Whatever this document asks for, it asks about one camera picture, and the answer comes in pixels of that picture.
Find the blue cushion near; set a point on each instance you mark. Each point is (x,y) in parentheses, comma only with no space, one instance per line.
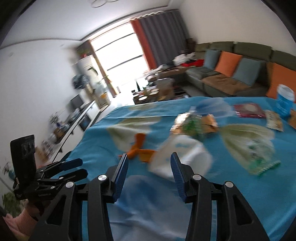
(247,71)

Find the white biscuit packet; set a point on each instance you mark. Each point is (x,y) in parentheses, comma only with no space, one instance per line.
(273,121)

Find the pink sleeve left forearm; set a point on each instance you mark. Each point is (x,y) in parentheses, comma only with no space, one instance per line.
(21,226)

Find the small black monitor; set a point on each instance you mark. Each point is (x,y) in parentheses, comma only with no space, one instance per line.
(77,102)

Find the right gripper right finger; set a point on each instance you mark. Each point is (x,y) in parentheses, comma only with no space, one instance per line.
(236,220)

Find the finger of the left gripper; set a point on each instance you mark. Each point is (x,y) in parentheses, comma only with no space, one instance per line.
(73,176)
(71,163)

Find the ring ceiling lamp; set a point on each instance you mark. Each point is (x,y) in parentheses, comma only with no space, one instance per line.
(98,3)

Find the white paper cup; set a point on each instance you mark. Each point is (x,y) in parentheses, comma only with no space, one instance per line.
(190,152)

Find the blue lidded cup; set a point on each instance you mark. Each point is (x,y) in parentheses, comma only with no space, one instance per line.
(284,100)

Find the green sectional sofa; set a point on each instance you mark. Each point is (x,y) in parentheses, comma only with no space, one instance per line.
(197,80)

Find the orange cushion near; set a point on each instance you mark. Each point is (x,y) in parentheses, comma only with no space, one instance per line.
(278,74)

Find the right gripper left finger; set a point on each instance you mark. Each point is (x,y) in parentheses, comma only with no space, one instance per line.
(62,219)

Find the left hand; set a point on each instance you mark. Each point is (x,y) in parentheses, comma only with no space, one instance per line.
(32,210)

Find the clear green edged wrapper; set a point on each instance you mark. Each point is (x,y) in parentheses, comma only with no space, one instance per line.
(259,156)

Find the red cookie packet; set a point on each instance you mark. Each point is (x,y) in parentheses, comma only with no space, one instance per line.
(249,110)

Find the orange cushion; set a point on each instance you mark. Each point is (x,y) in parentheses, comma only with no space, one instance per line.
(278,74)
(227,63)

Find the blue cushion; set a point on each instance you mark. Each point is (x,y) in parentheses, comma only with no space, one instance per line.
(247,71)
(211,58)

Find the white black tv cabinet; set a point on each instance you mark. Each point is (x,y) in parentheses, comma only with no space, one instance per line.
(73,135)

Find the blue floral table cloth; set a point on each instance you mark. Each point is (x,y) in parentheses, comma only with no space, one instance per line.
(149,207)

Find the orange grey curtain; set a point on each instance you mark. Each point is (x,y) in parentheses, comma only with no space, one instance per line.
(161,35)

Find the orange peel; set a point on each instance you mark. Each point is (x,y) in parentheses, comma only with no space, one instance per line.
(145,155)

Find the orange cushion far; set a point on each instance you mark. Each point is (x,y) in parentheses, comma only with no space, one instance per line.
(227,63)

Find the blue cushion far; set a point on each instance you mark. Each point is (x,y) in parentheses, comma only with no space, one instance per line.
(211,58)

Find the brown snack packet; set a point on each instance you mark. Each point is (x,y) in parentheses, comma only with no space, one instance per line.
(292,121)

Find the cluttered coffee table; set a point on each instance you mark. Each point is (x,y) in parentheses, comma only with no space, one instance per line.
(160,90)

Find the white standing air conditioner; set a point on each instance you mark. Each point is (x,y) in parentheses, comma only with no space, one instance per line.
(96,87)

